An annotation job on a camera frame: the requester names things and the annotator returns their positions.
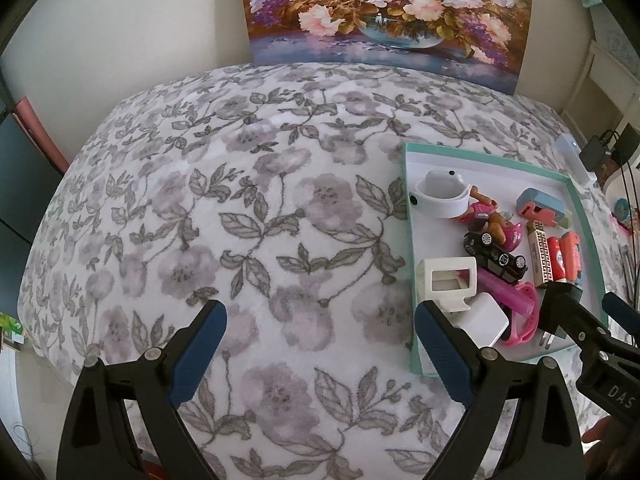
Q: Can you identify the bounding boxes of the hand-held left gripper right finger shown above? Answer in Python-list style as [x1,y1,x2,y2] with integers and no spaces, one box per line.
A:
[414,300,588,480]

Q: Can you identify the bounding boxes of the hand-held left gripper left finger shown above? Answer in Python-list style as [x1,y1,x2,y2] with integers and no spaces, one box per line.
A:
[56,300,228,480]

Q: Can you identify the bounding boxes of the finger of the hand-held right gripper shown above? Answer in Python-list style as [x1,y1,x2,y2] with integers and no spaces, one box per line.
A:
[601,291,640,348]
[542,280,608,356]

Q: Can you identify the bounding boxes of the black wall charger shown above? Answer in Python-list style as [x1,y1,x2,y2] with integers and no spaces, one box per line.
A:
[536,310,576,352]

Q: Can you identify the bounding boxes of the white wall charger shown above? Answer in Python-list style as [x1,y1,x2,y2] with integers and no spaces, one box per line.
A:
[450,294,511,348]

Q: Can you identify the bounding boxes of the red toothpaste tube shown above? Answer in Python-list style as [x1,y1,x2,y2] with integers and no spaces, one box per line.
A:
[546,236,565,281]

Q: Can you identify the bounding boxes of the coral blue printed toy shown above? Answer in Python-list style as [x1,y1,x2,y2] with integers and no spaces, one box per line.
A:
[559,231,585,286]

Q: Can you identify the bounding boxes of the small metal harmonica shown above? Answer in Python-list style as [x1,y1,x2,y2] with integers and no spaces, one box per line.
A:
[526,220,553,288]

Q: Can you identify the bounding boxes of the white plastic frame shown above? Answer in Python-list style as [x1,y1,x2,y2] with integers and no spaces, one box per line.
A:
[415,256,478,313]

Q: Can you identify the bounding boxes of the black toy car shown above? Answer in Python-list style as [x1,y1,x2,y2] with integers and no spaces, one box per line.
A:
[462,230,528,283]

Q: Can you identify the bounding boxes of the coral blue toy knife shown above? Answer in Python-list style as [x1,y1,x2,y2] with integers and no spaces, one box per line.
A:
[515,187,572,231]

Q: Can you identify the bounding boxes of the pink puppy toy figure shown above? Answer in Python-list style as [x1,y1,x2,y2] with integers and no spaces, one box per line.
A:
[457,185,523,251]

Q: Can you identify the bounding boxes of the white smartwatch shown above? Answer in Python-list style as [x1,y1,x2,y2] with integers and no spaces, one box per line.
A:
[410,170,473,220]

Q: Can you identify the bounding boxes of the teal rimmed white tray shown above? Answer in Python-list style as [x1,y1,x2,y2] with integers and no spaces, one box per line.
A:
[401,142,610,376]

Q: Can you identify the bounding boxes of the person's right hand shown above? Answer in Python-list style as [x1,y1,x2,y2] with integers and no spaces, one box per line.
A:
[580,412,640,480]

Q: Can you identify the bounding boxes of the colourful round object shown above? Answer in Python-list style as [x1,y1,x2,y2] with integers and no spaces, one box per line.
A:
[612,197,638,221]

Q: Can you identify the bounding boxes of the white plastic device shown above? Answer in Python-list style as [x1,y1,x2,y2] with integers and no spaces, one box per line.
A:
[555,134,598,186]

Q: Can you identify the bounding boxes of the black power adapter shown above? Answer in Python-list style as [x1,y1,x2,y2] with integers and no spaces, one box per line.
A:
[580,130,616,173]

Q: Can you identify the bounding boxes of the grey floral blanket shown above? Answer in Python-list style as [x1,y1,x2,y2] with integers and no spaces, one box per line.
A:
[17,61,626,480]

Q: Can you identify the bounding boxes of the green packet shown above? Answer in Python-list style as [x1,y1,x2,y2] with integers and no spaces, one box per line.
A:
[0,310,26,346]

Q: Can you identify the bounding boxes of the dark cabinet panel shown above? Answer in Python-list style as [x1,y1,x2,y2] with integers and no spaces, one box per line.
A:
[0,105,63,321]

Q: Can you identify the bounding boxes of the white shelf unit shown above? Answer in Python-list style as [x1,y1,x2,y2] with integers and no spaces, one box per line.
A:
[560,40,640,171]

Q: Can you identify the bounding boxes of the pink board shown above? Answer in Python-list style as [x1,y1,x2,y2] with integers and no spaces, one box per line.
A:
[15,97,71,173]

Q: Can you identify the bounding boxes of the floral still-life painting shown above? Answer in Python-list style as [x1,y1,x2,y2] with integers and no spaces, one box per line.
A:
[239,0,535,97]

